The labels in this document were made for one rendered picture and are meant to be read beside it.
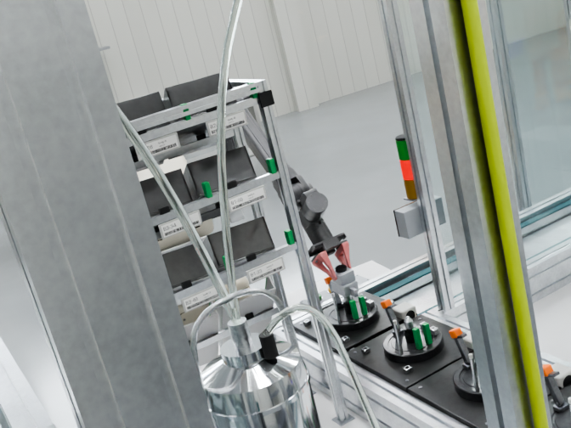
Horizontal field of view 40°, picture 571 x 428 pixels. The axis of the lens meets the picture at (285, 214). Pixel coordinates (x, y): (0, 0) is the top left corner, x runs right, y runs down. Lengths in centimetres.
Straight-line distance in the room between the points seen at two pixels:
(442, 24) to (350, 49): 1043
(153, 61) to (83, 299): 966
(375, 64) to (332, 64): 66
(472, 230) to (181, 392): 31
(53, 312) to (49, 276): 3
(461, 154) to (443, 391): 103
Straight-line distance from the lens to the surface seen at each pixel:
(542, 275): 225
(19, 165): 54
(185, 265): 164
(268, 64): 1064
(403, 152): 191
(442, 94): 72
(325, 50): 1095
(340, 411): 186
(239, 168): 165
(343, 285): 201
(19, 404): 78
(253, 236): 169
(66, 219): 55
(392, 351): 184
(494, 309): 77
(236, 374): 97
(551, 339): 206
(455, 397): 168
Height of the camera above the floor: 186
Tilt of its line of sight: 17 degrees down
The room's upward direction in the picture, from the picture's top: 14 degrees counter-clockwise
